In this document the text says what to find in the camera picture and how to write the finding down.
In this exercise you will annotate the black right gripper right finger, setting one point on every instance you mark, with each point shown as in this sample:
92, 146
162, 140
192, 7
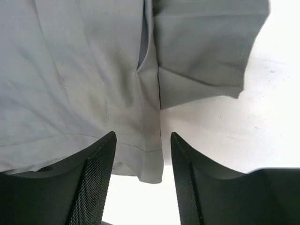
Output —
209, 193

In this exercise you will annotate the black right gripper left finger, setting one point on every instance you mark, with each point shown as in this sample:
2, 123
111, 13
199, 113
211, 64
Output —
70, 192

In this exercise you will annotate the grey pleated skirt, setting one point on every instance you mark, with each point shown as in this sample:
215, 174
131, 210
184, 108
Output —
73, 70

